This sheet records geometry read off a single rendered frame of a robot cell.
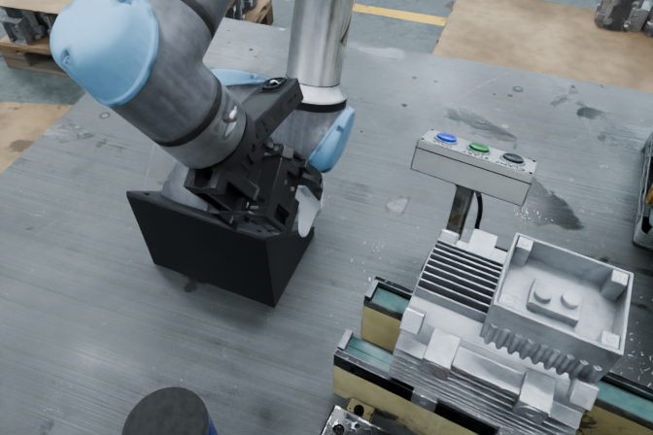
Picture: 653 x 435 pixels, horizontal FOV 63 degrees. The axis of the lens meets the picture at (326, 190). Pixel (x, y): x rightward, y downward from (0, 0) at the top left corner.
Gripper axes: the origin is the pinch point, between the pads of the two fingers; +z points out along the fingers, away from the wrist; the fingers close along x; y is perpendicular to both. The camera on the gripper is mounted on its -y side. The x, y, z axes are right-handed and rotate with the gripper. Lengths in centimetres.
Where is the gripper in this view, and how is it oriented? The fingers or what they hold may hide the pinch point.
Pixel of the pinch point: (311, 204)
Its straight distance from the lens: 64.9
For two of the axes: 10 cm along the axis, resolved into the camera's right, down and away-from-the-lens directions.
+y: -2.2, 9.0, -3.7
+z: 3.9, 4.3, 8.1
